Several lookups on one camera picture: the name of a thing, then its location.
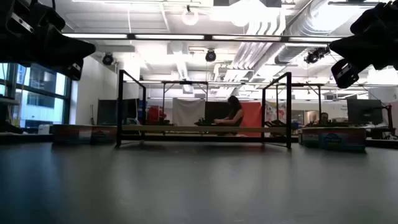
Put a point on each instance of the red object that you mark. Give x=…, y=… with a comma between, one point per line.
x=155, y=114

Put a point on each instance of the silver ventilation duct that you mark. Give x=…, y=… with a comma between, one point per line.
x=308, y=28

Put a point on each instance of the large window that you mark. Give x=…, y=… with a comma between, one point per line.
x=40, y=93

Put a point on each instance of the white box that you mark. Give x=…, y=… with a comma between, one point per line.
x=44, y=129

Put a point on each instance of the round white pendant lamp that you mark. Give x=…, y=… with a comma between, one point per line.
x=190, y=17

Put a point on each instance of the black ceiling spotlight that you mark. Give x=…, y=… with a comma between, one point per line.
x=108, y=59
x=315, y=56
x=210, y=56

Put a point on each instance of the wooden cutting board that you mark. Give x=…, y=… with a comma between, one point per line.
x=202, y=128

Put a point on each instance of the white hanging sheet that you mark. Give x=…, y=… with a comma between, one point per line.
x=188, y=112

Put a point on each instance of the long ceiling light bar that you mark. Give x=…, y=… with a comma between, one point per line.
x=171, y=36

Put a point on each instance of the black metal rig frame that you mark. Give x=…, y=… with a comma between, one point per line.
x=319, y=102
x=163, y=102

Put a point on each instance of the orange partition panel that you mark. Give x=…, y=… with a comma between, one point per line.
x=252, y=118

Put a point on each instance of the black monitor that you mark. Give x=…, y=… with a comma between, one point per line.
x=214, y=111
x=118, y=112
x=363, y=111

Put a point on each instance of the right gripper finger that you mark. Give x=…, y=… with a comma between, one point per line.
x=373, y=49
x=345, y=74

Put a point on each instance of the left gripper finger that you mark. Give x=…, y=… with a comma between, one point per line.
x=73, y=70
x=68, y=46

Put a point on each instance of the person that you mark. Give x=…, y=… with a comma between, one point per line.
x=324, y=119
x=233, y=115

